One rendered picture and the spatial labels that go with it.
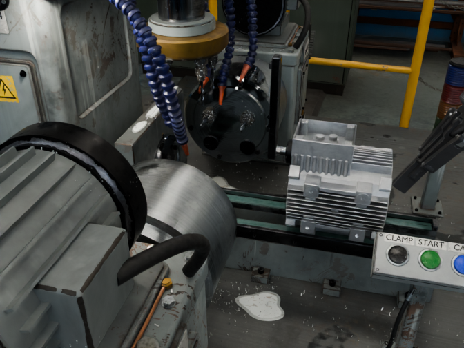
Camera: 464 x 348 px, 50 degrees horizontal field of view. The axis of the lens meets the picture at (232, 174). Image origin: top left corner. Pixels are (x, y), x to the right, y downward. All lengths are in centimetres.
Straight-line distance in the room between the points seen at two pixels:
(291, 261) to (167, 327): 59
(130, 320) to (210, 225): 27
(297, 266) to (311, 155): 28
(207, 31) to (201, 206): 35
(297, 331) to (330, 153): 37
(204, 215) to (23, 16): 46
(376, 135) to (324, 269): 80
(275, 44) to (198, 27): 56
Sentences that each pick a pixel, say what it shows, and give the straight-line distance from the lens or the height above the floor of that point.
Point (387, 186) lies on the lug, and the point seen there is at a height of 108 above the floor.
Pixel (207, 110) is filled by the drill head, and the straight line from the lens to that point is 128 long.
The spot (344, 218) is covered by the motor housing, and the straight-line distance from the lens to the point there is 103.
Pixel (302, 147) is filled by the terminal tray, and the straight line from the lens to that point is 100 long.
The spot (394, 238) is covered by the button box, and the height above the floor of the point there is 108.
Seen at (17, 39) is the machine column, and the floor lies 135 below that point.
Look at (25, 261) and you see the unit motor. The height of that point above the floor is 133.
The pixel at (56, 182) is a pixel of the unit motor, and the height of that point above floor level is 135.
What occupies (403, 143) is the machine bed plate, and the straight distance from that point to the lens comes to 180.
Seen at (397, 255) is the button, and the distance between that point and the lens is 85.
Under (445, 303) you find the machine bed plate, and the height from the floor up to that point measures 80.
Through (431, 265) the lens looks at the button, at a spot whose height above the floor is 106.
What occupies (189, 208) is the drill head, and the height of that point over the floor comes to 114.
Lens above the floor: 160
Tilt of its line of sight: 31 degrees down
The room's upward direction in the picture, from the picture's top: straight up
